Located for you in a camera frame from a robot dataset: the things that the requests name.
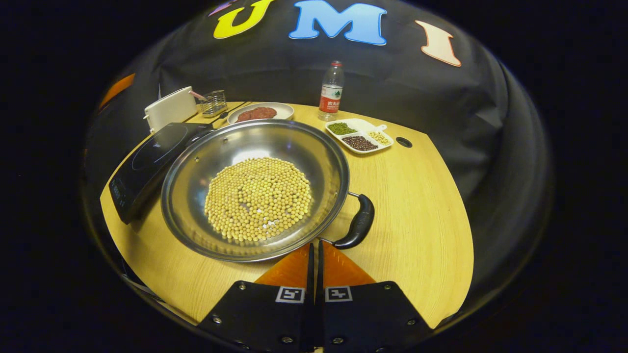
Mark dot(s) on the white toaster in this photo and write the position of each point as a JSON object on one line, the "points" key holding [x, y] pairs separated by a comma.
{"points": [[171, 109]]}

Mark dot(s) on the green mung beans portion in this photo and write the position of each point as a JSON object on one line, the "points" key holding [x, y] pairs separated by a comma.
{"points": [[342, 129]]}

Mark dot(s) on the white divided dish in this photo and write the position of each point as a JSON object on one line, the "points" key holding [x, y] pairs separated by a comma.
{"points": [[365, 126]]}

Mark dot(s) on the stainless steel pot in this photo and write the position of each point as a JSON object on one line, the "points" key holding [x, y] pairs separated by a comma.
{"points": [[319, 162]]}

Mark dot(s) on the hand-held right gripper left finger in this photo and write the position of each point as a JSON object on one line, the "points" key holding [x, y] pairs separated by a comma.
{"points": [[265, 318]]}

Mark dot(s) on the pile of soybeans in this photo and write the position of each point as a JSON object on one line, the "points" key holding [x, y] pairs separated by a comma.
{"points": [[257, 198]]}

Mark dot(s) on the raw meat patty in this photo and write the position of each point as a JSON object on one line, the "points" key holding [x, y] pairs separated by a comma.
{"points": [[256, 113]]}

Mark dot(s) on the dark red beans portion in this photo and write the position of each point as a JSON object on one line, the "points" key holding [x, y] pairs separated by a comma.
{"points": [[359, 143]]}

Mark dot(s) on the clear water bottle red label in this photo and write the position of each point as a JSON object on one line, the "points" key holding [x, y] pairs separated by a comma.
{"points": [[331, 93]]}

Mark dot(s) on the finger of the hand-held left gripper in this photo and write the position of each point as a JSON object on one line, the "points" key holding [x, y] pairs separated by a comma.
{"points": [[117, 89]]}

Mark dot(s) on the white round plate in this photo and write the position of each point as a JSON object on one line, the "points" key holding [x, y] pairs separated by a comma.
{"points": [[285, 112]]}

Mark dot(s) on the black induction cooktop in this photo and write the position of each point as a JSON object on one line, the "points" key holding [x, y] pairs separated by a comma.
{"points": [[147, 166]]}

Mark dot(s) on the small yellow beans portion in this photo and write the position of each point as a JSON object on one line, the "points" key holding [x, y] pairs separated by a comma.
{"points": [[379, 138]]}

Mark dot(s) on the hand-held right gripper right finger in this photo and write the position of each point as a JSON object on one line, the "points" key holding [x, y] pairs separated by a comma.
{"points": [[368, 318]]}

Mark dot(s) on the pink stick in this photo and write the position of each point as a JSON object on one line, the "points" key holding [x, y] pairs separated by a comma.
{"points": [[197, 95]]}

